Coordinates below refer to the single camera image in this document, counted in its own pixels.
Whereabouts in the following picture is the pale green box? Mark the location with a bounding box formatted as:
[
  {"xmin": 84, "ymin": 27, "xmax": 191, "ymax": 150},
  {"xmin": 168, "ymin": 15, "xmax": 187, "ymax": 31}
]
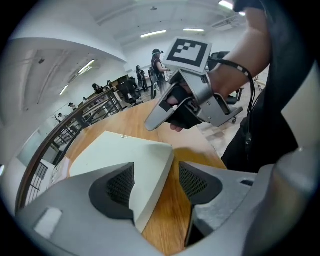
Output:
[{"xmin": 69, "ymin": 131, "xmax": 175, "ymax": 234}]

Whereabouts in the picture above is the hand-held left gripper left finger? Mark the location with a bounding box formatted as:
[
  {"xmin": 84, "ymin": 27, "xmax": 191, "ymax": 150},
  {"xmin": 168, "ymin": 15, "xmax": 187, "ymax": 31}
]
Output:
[{"xmin": 14, "ymin": 161, "xmax": 161, "ymax": 256}]

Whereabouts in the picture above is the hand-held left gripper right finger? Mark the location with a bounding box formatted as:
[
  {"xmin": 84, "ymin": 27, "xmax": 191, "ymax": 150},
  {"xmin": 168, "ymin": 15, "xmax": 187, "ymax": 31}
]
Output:
[{"xmin": 178, "ymin": 161, "xmax": 258, "ymax": 247}]

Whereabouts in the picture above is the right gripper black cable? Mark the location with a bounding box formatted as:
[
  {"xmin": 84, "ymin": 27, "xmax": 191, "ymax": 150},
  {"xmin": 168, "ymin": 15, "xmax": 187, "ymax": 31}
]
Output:
[{"xmin": 207, "ymin": 56, "xmax": 257, "ymax": 146}]

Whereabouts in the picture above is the person's black shirt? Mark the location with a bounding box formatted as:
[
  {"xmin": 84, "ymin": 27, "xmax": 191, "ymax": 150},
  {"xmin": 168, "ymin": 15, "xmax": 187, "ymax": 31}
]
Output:
[{"xmin": 221, "ymin": 0, "xmax": 320, "ymax": 173}]

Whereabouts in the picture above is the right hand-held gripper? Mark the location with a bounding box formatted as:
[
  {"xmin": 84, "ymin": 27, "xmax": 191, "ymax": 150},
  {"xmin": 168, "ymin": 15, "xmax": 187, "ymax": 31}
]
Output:
[{"xmin": 144, "ymin": 37, "xmax": 245, "ymax": 133}]

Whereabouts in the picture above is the person's right forearm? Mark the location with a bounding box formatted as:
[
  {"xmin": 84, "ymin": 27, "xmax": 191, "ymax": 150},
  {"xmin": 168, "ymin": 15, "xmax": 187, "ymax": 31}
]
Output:
[{"xmin": 208, "ymin": 7, "xmax": 273, "ymax": 101}]

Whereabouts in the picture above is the black office chair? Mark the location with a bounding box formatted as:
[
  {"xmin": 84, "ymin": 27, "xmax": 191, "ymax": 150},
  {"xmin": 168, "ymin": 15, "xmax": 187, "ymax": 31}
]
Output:
[{"xmin": 117, "ymin": 78, "xmax": 145, "ymax": 106}]

